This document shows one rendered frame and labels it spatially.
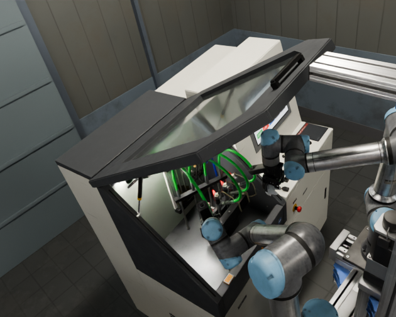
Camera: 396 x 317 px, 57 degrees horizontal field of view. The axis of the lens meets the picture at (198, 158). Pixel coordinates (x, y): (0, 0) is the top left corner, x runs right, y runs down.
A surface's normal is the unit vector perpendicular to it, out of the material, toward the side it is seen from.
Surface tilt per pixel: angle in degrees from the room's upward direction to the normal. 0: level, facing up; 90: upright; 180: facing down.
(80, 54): 90
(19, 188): 90
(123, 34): 90
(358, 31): 90
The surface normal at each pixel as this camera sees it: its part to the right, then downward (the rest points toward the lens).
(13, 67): 0.70, 0.35
